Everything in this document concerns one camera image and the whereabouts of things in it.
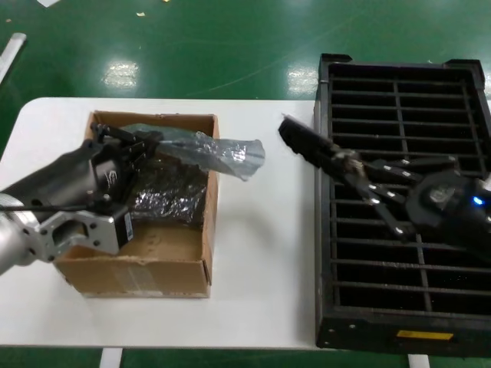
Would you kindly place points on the translucent grey antistatic bag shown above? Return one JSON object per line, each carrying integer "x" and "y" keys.
{"x": 230, "y": 157}

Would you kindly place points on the white flat table leg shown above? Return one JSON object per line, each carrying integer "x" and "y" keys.
{"x": 418, "y": 361}
{"x": 111, "y": 358}

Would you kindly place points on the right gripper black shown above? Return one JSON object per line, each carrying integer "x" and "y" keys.
{"x": 456, "y": 207}

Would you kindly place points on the bagged black graphics card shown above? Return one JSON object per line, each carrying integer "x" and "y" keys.
{"x": 169, "y": 199}

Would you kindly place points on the brown cardboard box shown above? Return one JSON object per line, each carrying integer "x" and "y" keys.
{"x": 153, "y": 276}

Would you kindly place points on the white paper sheet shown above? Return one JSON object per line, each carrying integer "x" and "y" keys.
{"x": 48, "y": 2}

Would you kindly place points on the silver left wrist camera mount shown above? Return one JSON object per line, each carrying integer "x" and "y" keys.
{"x": 76, "y": 234}

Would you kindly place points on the black graphics card silver bracket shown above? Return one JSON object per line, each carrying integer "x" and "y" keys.
{"x": 307, "y": 142}

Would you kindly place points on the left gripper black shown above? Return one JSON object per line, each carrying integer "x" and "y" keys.
{"x": 73, "y": 176}

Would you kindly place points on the black slotted plastic container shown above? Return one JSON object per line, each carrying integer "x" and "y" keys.
{"x": 403, "y": 306}

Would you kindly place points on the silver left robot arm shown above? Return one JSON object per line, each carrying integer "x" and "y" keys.
{"x": 13, "y": 237}

